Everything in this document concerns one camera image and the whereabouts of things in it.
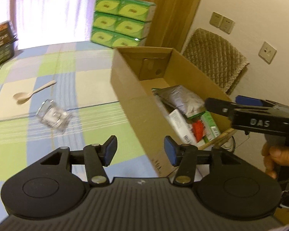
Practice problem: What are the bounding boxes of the checkered blue green tablecloth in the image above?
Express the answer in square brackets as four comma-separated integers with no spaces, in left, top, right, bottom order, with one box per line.
[0,41,165,222]

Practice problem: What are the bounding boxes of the wall power sockets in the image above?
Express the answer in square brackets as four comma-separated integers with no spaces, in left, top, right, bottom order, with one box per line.
[209,12,235,34]

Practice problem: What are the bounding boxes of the dark green instant noodle bowl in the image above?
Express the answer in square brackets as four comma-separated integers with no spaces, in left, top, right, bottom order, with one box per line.
[0,20,18,65]

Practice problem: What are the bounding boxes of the brown cardboard box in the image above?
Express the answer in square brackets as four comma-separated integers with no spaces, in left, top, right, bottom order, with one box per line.
[111,46,230,177]

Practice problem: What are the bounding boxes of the stack of green tissue boxes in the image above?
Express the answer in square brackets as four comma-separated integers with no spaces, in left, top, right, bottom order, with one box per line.
[90,0,156,48]

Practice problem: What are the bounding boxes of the wooden door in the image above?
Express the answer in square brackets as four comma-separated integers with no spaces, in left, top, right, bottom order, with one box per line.
[143,0,201,52]

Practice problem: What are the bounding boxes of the person right hand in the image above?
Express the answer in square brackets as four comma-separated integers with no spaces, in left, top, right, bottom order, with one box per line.
[261,142,289,179]

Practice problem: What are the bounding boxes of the quilted brown chair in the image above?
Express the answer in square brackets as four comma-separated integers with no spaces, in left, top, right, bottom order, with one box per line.
[183,28,250,95]

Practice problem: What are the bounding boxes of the wall data socket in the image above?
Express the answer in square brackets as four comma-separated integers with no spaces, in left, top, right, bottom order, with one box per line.
[258,42,277,64]

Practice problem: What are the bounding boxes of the green medicine box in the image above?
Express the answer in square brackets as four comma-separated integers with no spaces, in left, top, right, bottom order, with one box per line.
[200,111,221,143]

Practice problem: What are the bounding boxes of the long white medicine box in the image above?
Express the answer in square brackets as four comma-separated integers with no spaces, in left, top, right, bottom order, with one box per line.
[169,109,197,146]

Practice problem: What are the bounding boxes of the bagged metal wire holder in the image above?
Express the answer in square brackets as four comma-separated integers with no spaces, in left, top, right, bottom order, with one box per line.
[36,99,72,133]

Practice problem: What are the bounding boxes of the purple sheer curtain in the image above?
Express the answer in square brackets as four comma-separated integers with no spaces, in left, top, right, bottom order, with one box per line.
[0,0,95,49]

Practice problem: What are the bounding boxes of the silver foil pouch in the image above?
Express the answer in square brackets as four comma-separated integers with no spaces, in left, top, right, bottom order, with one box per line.
[152,85,206,118]

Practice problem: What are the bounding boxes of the red snack packet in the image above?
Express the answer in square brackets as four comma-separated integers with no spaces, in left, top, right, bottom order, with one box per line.
[192,120,204,142]

